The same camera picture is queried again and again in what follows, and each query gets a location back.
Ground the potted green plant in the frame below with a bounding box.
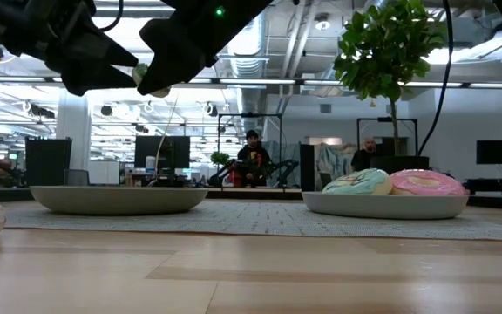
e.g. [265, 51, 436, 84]
[332, 0, 448, 175]

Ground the black wall monitor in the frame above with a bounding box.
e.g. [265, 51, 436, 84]
[476, 140, 502, 166]

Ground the small background green plant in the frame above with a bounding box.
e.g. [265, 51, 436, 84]
[210, 151, 231, 167]

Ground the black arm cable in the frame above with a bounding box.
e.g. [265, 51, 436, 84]
[417, 0, 454, 157]
[98, 0, 125, 33]

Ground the black cabinet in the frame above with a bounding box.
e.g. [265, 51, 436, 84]
[24, 137, 73, 188]

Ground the silver ventilation duct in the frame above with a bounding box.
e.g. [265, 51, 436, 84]
[219, 8, 274, 140]

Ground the blue white cloth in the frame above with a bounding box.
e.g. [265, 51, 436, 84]
[314, 143, 356, 192]

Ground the olive green plate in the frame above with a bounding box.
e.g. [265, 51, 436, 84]
[29, 186, 210, 216]

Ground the black partition panel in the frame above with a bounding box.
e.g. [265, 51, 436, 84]
[299, 143, 315, 193]

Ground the grey chair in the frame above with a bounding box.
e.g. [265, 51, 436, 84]
[63, 168, 90, 188]

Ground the grey plate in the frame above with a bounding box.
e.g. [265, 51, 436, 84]
[302, 191, 471, 221]

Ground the person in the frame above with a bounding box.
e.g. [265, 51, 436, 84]
[235, 129, 274, 188]
[350, 137, 377, 172]

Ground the large mint frosted donut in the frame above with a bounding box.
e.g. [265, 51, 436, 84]
[322, 167, 394, 196]

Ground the black desk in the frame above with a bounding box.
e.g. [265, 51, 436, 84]
[466, 177, 502, 197]

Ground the large pink frosted donut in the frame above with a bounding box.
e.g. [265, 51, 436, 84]
[389, 168, 470, 197]

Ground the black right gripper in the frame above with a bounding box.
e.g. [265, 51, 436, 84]
[137, 0, 274, 96]

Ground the grey woven placemat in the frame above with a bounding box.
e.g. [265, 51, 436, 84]
[4, 200, 502, 242]

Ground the black computer monitor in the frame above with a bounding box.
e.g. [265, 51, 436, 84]
[133, 135, 191, 172]

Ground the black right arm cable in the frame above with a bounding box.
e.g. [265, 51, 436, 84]
[417, 0, 454, 157]

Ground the long ceiling light strip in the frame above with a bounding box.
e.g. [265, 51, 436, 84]
[0, 76, 304, 86]
[414, 81, 502, 90]

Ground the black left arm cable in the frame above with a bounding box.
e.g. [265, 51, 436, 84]
[98, 0, 125, 33]

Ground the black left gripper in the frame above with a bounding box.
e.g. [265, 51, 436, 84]
[24, 0, 139, 97]

